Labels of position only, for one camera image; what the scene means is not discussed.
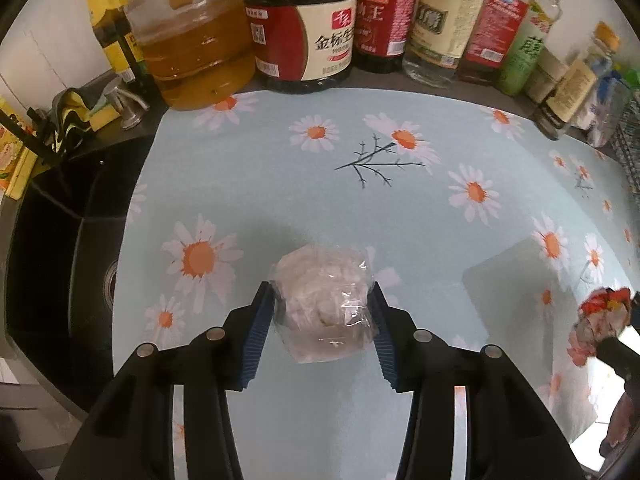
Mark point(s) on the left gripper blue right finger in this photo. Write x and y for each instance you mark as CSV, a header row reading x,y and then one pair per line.
x,y
393,340

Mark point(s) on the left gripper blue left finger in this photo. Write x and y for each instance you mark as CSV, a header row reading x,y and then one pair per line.
x,y
255,323

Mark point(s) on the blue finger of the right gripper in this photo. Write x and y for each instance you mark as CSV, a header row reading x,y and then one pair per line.
x,y
622,359

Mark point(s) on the pink red wrapper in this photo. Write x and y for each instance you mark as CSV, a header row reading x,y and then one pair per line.
x,y
604,314

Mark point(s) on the plastic white tissue ball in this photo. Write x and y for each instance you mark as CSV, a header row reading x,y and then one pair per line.
x,y
321,311

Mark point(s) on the black kitchen sink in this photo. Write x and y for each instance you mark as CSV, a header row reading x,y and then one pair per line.
x,y
62,267

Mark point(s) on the person's right hand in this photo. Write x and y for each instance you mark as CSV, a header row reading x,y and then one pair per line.
x,y
622,420

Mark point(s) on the blue daisy tablecloth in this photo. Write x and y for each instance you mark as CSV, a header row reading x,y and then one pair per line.
x,y
466,216

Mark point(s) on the white blue salt bag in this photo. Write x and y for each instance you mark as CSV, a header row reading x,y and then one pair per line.
x,y
603,108

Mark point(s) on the yellow black sponge cloth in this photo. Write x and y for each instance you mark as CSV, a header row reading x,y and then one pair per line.
x,y
74,118

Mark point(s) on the yellow dish soap bottle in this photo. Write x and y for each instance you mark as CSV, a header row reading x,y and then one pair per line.
x,y
17,163

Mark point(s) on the green label oil bottle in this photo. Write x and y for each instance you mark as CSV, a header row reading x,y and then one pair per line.
x,y
527,45

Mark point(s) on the small glass jar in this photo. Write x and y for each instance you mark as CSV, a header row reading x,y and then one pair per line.
x,y
547,73

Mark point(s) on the large cooking oil jug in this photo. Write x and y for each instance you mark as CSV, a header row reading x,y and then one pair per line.
x,y
198,52

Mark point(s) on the dark soy sauce jug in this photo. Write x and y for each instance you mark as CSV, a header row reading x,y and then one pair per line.
x,y
302,46

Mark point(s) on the small yellow cap bottle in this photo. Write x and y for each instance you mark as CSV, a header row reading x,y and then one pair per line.
x,y
555,112

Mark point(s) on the red label sauce bottle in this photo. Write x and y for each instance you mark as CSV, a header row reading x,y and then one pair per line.
x,y
381,32

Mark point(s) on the clear vinegar bottle yellow cap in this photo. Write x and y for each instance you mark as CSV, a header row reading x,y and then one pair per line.
x,y
439,33

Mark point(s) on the green cap sauce bottle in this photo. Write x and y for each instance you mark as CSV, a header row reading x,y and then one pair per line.
x,y
114,34

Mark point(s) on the red label liquor bottle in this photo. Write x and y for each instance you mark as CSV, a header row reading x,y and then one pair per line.
x,y
492,36

